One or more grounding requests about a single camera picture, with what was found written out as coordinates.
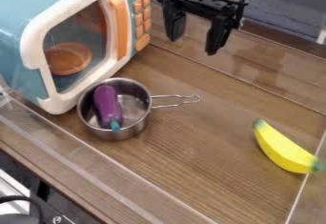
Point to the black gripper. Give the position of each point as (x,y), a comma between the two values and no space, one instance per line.
(227,10)

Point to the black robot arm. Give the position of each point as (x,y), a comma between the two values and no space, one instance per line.
(223,13)

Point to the blue white toy microwave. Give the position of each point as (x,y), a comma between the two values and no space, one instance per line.
(111,26)

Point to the yellow toy banana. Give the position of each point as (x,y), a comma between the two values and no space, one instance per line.
(283,152)

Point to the silver metal pot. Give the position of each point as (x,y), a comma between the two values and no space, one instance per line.
(136,103)

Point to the purple toy eggplant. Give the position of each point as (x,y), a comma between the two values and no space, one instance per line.
(108,108)

